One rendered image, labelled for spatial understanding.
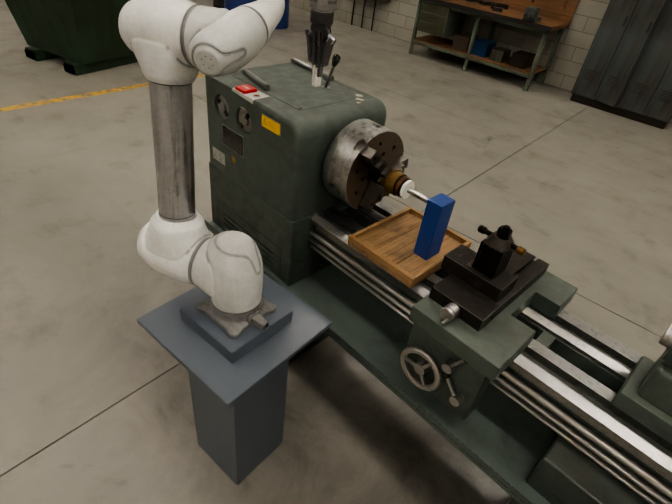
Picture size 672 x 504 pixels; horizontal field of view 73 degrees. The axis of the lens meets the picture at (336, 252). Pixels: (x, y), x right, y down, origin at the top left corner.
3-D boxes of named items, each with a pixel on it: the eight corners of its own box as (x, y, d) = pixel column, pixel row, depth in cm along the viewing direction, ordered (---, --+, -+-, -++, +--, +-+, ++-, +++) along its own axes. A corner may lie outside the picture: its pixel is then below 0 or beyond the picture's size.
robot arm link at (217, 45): (266, 3, 100) (213, -8, 103) (223, 36, 89) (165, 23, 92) (271, 60, 110) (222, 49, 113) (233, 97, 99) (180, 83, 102)
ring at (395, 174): (380, 169, 159) (400, 180, 154) (397, 163, 164) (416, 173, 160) (376, 192, 165) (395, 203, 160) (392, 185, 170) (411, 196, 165)
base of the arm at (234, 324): (242, 347, 131) (242, 334, 128) (195, 308, 141) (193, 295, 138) (286, 316, 143) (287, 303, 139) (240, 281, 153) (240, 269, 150)
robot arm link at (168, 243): (190, 297, 134) (129, 273, 138) (220, 270, 147) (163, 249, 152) (179, 4, 92) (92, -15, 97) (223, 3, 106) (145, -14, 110)
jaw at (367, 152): (363, 169, 166) (352, 150, 156) (371, 158, 166) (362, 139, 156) (385, 181, 160) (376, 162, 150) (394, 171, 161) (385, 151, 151)
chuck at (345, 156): (321, 206, 170) (338, 125, 153) (375, 192, 191) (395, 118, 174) (338, 217, 165) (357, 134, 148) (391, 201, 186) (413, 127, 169)
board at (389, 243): (347, 244, 166) (348, 235, 164) (408, 214, 187) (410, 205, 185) (410, 288, 150) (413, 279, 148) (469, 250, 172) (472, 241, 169)
